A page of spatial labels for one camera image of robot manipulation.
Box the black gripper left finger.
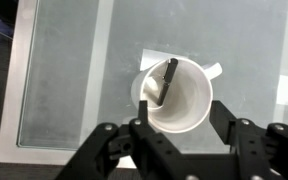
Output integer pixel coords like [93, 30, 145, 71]
[55, 99, 185, 180]

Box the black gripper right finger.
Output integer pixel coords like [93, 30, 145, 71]
[210, 99, 288, 180]

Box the black pen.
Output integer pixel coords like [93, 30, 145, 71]
[157, 57, 179, 107]

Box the white ceramic mug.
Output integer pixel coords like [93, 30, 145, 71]
[131, 55, 223, 134]

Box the white tape strip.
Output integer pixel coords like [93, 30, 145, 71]
[273, 13, 288, 124]
[79, 0, 116, 145]

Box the glass table panel with frame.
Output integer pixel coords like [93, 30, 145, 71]
[0, 0, 138, 168]

